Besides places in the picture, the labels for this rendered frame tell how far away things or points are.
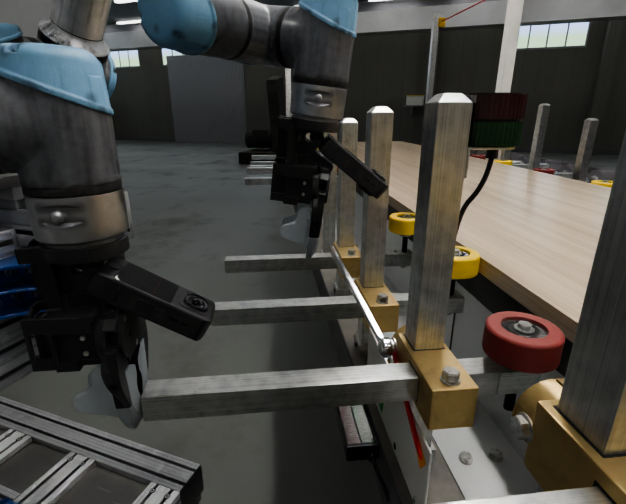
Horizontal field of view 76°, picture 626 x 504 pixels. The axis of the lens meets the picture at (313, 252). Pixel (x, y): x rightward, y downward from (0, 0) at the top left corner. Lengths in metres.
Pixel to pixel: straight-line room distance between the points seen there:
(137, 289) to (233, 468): 1.22
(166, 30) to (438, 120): 0.29
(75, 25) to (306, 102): 0.49
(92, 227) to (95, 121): 0.08
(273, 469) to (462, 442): 0.89
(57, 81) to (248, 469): 1.36
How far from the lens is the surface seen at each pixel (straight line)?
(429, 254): 0.45
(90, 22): 0.91
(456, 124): 0.43
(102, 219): 0.38
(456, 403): 0.46
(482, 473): 0.74
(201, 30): 0.50
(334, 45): 0.56
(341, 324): 0.88
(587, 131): 1.97
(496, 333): 0.49
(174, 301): 0.40
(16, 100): 0.37
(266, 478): 1.52
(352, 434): 0.63
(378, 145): 0.67
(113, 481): 1.34
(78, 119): 0.37
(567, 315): 0.58
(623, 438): 0.27
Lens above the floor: 1.13
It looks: 19 degrees down
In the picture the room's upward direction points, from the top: straight up
